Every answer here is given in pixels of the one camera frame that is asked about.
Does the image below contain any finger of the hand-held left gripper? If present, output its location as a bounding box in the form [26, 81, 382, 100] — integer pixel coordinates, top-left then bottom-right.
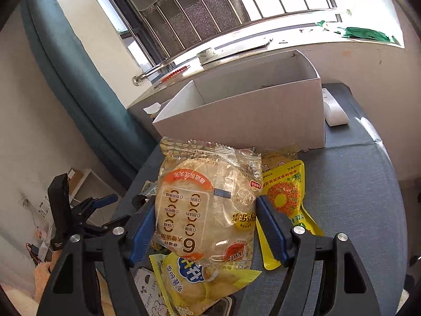
[84, 215, 131, 238]
[79, 194, 118, 219]

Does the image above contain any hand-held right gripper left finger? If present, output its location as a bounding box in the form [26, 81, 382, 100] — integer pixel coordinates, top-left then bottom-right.
[36, 197, 157, 316]

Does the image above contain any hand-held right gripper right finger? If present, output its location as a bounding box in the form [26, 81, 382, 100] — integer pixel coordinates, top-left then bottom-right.
[256, 195, 382, 316]

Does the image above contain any yellow pouch with ring print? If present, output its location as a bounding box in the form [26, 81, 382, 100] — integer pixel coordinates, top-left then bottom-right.
[256, 160, 324, 270]

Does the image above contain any white snack packet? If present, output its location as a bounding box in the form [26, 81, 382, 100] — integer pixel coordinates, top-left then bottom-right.
[154, 137, 263, 263]

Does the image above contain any clear yellow snack packet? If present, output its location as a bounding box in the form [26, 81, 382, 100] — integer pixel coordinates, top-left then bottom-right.
[261, 145, 298, 175]

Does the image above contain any yellow chip packet blue logo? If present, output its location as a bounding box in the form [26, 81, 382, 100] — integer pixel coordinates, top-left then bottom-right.
[149, 253, 262, 316]

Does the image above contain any white cardboard box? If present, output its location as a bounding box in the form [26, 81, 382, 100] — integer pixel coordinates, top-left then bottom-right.
[152, 49, 327, 149]

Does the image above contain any white storage shelf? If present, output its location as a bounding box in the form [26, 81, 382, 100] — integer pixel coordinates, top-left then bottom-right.
[67, 168, 124, 228]

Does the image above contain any phone with cartoon case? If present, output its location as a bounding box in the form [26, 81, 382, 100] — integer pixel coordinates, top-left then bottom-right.
[133, 266, 234, 316]

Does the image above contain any beige plush cloth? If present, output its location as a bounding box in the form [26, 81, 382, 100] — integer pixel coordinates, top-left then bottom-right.
[33, 266, 61, 298]

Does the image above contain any white plastic device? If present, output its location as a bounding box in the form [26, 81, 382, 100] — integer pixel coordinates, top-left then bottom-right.
[323, 87, 349, 126]

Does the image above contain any steel window grille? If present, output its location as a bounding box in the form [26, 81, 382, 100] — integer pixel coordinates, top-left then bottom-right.
[74, 0, 352, 86]

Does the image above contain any brown mesh cloth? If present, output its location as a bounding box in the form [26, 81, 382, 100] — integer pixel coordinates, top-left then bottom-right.
[141, 0, 250, 60]

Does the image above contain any green plastic bag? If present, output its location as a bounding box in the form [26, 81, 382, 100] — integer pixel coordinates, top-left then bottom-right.
[316, 21, 402, 46]

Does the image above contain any red-handled tool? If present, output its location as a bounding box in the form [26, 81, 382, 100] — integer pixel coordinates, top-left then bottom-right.
[159, 67, 189, 83]

